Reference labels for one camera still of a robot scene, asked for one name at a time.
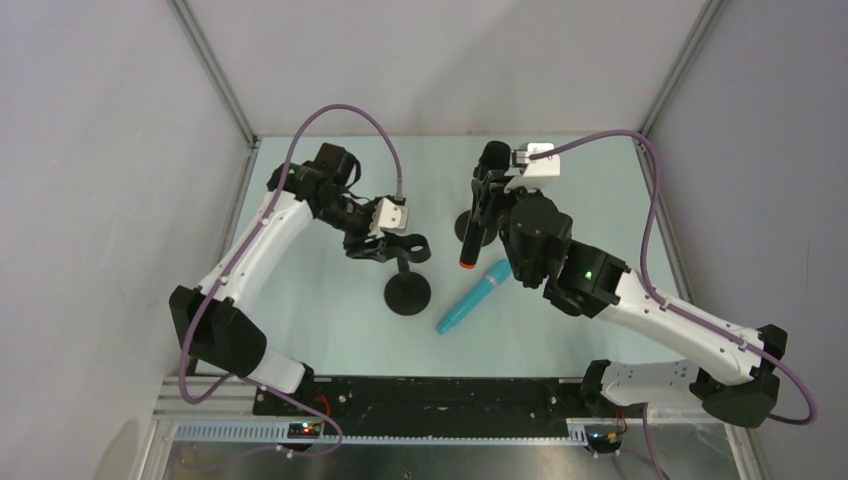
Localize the aluminium frame rail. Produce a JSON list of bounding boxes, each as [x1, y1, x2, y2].
[[153, 376, 753, 425]]

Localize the black microphone stand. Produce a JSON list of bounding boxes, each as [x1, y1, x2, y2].
[[383, 233, 432, 316], [454, 158, 508, 249]]

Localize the controller board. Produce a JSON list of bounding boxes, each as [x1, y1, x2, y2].
[[286, 421, 324, 441], [586, 432, 626, 455]]

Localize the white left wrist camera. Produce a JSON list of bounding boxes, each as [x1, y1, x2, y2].
[[369, 197, 409, 236]]

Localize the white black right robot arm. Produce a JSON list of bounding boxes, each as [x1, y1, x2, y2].
[[460, 168, 788, 428]]

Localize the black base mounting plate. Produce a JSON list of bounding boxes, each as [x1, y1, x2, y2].
[[292, 376, 643, 439]]

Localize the right controller board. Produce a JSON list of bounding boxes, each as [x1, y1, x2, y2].
[[586, 432, 626, 455]]

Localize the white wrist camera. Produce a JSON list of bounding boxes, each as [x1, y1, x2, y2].
[[369, 197, 409, 236], [505, 142, 560, 192]]

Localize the left controller board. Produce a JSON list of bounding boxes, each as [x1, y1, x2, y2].
[[286, 421, 324, 441]]

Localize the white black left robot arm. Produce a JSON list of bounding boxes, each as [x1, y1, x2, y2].
[[169, 143, 408, 394]]

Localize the black microphone orange tip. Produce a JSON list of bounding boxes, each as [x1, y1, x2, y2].
[[459, 140, 511, 269]]

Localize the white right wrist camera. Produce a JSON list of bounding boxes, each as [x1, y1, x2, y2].
[[505, 142, 560, 192]]

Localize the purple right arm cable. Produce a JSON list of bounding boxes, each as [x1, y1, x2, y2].
[[529, 129, 819, 480]]

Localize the white slotted cable duct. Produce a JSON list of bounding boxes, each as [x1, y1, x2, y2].
[[173, 421, 590, 446]]

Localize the blue microphone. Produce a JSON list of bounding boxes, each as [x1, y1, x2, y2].
[[435, 259, 512, 335]]

